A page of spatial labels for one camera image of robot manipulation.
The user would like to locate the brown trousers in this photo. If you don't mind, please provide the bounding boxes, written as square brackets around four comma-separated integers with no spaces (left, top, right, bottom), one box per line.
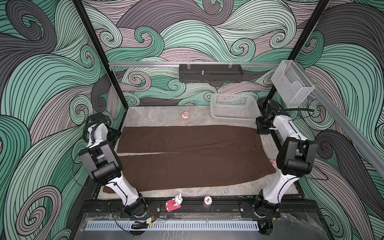
[117,125,276,192]

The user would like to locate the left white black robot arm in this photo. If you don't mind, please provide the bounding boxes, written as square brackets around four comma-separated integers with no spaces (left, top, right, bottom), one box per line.
[79,113,148,216]

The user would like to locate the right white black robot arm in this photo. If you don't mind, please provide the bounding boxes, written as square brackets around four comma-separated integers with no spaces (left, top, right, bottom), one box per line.
[255,100,317,215]

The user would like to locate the white plastic laundry basket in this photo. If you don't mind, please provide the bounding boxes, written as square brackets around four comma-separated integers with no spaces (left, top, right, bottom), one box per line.
[210,94,262,125]

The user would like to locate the pink plush bear toy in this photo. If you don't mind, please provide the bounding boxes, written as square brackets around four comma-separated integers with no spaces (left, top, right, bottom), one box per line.
[270,159,278,170]

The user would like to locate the small pink white cupcake toy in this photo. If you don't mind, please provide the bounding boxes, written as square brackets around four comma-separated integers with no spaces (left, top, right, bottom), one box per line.
[182,111,189,119]

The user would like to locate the pink card with bunny figure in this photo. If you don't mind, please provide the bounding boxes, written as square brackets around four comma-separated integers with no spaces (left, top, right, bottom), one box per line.
[166,193,183,212]

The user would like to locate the clear acrylic wall box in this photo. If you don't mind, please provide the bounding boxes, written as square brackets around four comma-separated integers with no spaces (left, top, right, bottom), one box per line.
[271,60,315,108]

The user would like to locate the black perforated wall tray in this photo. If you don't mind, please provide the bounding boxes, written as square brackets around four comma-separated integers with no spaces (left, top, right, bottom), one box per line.
[179,64,244,85]

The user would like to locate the aluminium wall rail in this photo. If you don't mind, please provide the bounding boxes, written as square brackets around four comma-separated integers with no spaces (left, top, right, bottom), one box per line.
[108,61,283,69]

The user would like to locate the black front mounting rail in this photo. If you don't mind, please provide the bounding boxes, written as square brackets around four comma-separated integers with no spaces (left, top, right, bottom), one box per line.
[80,196,319,218]

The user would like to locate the white slotted cable duct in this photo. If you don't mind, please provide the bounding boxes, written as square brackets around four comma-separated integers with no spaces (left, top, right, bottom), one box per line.
[85,220,259,232]

